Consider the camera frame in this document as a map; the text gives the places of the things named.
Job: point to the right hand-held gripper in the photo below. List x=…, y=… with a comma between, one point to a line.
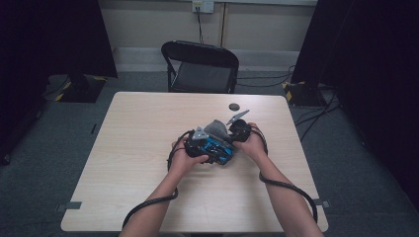
x=240, y=131

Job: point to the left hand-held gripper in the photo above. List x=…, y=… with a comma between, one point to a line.
x=194, y=146

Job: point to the blue toy car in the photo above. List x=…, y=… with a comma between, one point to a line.
x=215, y=148

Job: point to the grey towel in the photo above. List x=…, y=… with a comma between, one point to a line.
x=217, y=129

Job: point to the person's right hand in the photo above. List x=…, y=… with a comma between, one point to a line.
x=255, y=146

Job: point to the person's left hand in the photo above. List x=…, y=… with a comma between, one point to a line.
x=183, y=164

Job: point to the round table grommet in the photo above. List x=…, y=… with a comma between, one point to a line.
x=234, y=107

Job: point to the black folding chair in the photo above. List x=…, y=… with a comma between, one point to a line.
x=202, y=77

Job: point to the black stand base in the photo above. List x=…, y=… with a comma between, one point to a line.
x=82, y=90
x=304, y=95

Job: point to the black floor tape mark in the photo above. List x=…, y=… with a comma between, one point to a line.
x=93, y=128

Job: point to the grey tape strip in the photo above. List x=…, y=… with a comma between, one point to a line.
x=70, y=205
x=324, y=203

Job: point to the black curtain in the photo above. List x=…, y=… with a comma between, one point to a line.
x=369, y=65
x=49, y=39

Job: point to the white wall socket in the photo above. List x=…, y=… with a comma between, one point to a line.
x=206, y=6

